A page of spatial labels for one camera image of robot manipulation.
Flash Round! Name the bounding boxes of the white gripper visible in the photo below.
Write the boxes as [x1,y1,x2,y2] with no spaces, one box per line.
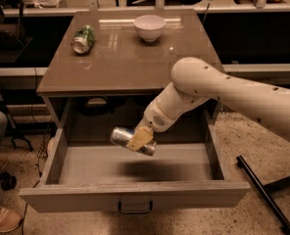
[126,101,174,152]

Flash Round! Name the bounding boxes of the silver blue redbull can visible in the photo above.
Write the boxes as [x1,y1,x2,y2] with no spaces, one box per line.
[110,126,157,156]

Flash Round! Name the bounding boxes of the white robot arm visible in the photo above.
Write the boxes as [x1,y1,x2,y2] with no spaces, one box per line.
[127,57,290,151]

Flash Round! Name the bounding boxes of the open grey top drawer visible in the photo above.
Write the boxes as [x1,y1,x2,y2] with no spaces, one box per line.
[19,124,251,213]

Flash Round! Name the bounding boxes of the grey cabinet with glossy top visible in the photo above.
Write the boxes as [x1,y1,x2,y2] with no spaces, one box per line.
[37,9,222,143]

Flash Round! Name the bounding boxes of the green soda can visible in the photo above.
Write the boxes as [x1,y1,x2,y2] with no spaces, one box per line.
[71,24,95,54]

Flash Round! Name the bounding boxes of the white ceramic bowl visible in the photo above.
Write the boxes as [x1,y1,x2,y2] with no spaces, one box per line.
[133,15,166,42]

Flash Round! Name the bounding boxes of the black metal stand leg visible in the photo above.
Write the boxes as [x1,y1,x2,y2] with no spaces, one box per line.
[236,156,290,235]

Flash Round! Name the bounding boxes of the tan sneaker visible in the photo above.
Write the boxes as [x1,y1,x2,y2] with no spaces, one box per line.
[0,207,22,233]

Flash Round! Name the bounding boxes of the black chair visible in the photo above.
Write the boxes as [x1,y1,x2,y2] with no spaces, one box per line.
[0,0,32,63]

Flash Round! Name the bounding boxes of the black drawer handle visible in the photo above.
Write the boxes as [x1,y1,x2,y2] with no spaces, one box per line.
[118,201,153,214]

